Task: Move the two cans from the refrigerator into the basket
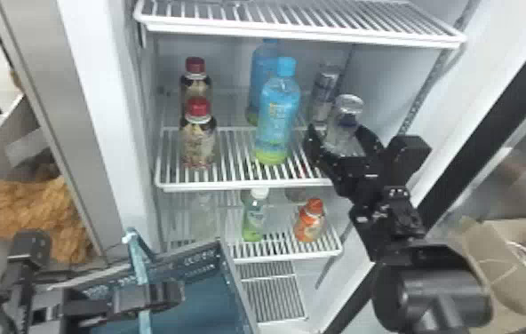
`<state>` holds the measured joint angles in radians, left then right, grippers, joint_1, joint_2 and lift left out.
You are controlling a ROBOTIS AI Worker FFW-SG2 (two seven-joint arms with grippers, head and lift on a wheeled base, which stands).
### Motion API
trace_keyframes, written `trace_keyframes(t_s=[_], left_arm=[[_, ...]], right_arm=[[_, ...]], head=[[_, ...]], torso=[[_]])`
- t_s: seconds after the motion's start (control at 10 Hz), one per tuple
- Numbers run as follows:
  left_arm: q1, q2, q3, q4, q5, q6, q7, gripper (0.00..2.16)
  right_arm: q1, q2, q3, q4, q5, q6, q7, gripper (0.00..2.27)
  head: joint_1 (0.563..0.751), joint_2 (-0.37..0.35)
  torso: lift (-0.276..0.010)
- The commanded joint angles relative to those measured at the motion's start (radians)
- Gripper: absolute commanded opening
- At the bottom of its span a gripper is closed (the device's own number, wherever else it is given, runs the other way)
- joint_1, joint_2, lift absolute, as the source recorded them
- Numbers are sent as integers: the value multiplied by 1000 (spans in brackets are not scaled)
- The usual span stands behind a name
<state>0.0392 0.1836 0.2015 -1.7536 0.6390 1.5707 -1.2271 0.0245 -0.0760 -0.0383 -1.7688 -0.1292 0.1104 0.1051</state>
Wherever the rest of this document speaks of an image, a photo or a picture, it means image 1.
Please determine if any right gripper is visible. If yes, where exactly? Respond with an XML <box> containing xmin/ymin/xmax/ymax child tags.
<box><xmin>301</xmin><ymin>123</ymin><xmax>389</xmax><ymax>203</ymax></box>

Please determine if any clear bottle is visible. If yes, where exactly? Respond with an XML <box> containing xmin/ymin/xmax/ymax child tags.
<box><xmin>324</xmin><ymin>93</ymin><xmax>366</xmax><ymax>158</ymax></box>
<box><xmin>190</xmin><ymin>191</ymin><xmax>220</xmax><ymax>242</ymax></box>

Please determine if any silver can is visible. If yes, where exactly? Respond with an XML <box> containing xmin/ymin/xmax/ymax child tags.
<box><xmin>308</xmin><ymin>66</ymin><xmax>341</xmax><ymax>126</ymax></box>

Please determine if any blue bottle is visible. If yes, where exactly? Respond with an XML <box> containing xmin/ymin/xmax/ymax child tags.
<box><xmin>245</xmin><ymin>37</ymin><xmax>282</xmax><ymax>127</ymax></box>
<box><xmin>253</xmin><ymin>56</ymin><xmax>302</xmax><ymax>166</ymax></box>

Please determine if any orange bottle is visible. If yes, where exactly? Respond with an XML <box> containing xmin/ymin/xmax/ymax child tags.
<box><xmin>292</xmin><ymin>197</ymin><xmax>327</xmax><ymax>244</ymax></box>

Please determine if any green bottle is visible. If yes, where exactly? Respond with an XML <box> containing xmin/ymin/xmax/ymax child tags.
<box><xmin>241</xmin><ymin>187</ymin><xmax>271</xmax><ymax>243</ymax></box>

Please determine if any red cap bottle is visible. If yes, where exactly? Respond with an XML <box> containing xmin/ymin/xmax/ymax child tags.
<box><xmin>178</xmin><ymin>97</ymin><xmax>219</xmax><ymax>170</ymax></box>
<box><xmin>179</xmin><ymin>56</ymin><xmax>213</xmax><ymax>105</ymax></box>

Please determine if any fridge door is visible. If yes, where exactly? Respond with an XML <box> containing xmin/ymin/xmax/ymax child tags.
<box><xmin>323</xmin><ymin>0</ymin><xmax>526</xmax><ymax>334</ymax></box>

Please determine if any blue basket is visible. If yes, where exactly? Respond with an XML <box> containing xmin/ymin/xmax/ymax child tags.
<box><xmin>47</xmin><ymin>227</ymin><xmax>260</xmax><ymax>334</ymax></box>

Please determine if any white fridge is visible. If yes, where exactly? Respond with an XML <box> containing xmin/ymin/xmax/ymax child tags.
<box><xmin>0</xmin><ymin>0</ymin><xmax>479</xmax><ymax>334</ymax></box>

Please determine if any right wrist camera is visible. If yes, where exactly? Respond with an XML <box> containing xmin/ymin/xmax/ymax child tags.
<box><xmin>383</xmin><ymin>134</ymin><xmax>433</xmax><ymax>190</ymax></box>

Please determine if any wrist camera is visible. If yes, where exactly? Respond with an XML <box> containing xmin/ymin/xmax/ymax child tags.
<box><xmin>383</xmin><ymin>134</ymin><xmax>433</xmax><ymax>190</ymax></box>
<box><xmin>7</xmin><ymin>230</ymin><xmax>52</xmax><ymax>270</ymax></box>

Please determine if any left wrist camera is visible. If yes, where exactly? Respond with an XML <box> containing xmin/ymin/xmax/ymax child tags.
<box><xmin>7</xmin><ymin>230</ymin><xmax>52</xmax><ymax>270</ymax></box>

